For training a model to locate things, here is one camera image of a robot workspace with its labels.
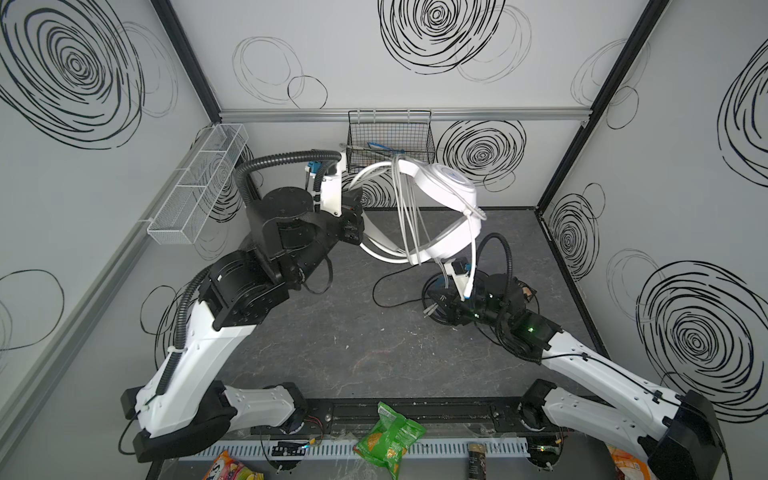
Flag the white slotted cable duct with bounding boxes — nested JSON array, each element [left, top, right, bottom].
[[182, 437, 530, 461]]

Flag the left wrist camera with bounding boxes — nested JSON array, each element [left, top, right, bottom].
[[305, 155, 347, 217]]

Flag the orange snack bag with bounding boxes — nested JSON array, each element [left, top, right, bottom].
[[606, 444, 655, 480]]

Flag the black blue headphones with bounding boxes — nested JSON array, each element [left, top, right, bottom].
[[371, 263, 541, 328]]

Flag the black wire basket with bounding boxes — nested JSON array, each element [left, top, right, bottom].
[[346, 109, 436, 173]]

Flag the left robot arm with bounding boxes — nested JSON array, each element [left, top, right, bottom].
[[121, 149, 364, 463]]

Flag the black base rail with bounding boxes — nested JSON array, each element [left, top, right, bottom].
[[239, 395, 613, 433]]

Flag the colourful snack packet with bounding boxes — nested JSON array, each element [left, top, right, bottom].
[[203, 451, 265, 480]]

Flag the aluminium wall rail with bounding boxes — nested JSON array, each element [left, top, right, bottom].
[[220, 107, 592, 123]]

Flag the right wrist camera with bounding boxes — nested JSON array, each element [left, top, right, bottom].
[[446, 258, 476, 301]]

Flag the white headphones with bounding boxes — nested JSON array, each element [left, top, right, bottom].
[[347, 154, 487, 279]]

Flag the dark can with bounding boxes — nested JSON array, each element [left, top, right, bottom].
[[467, 443, 487, 480]]

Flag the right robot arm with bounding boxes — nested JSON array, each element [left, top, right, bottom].
[[422, 233, 731, 479]]

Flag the clear wall shelf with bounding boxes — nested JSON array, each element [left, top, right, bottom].
[[147, 123, 248, 245]]

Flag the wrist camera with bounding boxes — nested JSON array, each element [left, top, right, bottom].
[[446, 258, 476, 301], [305, 155, 347, 217]]

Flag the green snack bag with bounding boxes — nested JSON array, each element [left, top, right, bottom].
[[353, 402, 426, 480]]

